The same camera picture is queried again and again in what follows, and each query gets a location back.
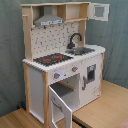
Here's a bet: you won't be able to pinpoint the grey toy sink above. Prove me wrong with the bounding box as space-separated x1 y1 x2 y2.
65 47 95 55

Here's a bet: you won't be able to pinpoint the white oven door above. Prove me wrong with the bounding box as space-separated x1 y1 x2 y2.
49 88 72 128

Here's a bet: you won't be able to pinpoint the right stove knob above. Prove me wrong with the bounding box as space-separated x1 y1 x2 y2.
72 66 78 72

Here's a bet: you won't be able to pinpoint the white microwave door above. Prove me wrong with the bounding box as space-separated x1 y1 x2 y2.
87 3 109 21

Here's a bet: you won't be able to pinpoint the grey range hood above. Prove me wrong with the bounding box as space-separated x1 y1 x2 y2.
34 5 64 27

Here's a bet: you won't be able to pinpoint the wooden toy kitchen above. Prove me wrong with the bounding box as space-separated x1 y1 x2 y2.
22 2 109 128

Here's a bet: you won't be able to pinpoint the black stovetop red burners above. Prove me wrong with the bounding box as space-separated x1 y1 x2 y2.
34 53 71 66

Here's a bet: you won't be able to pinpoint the white fridge door dispenser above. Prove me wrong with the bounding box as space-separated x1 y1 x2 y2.
80 55 102 106

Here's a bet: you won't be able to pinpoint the left stove knob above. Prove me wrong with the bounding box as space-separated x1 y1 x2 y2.
54 73 60 79

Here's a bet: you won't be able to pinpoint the black toy faucet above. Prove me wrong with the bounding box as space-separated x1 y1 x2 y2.
66 32 83 50

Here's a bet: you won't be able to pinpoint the stove knob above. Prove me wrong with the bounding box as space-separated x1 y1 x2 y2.
72 66 78 72
54 73 60 79

